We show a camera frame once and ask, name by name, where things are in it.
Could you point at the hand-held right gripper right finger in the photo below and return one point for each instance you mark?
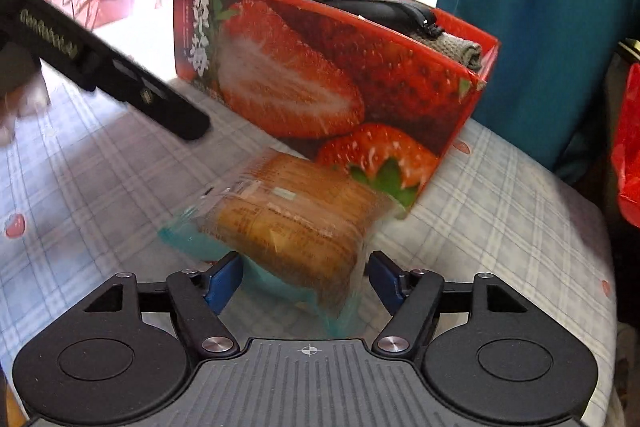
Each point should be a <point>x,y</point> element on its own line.
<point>385,282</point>

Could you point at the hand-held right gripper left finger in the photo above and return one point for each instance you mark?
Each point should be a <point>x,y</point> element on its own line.
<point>225,282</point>

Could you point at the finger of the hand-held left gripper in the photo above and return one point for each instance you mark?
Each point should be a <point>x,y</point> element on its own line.
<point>125,72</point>

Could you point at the bread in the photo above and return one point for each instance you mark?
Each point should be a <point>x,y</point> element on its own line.
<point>295,217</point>

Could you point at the red strawberry print cardboard box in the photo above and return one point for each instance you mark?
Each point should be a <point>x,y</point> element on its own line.
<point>340,77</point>

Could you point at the grey knit cloth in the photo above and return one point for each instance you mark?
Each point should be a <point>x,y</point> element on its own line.
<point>450,47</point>

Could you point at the person's left hand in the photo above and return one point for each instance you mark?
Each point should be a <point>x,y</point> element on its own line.
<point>25,107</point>

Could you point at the red plastic bag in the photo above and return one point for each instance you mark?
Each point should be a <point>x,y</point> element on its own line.
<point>627,147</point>

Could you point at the dark blue curtain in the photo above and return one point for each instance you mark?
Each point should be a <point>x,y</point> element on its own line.
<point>540,32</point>

